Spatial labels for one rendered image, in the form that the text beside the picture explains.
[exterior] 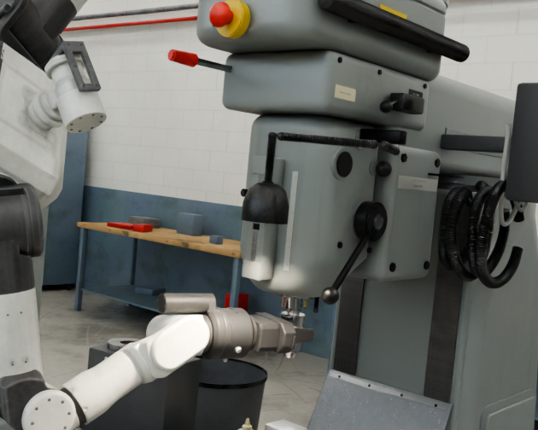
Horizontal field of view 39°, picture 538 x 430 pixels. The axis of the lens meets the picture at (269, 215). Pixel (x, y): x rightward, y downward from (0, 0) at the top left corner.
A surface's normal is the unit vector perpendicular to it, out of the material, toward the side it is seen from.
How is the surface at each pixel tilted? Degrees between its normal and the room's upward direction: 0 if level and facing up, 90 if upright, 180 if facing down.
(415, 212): 90
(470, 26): 90
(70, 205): 90
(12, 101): 58
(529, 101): 90
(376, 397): 63
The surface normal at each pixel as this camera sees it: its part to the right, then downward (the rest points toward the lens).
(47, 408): 0.59, 0.02
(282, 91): -0.65, -0.02
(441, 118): 0.76, 0.11
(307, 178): -0.22, 0.03
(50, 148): 0.80, -0.44
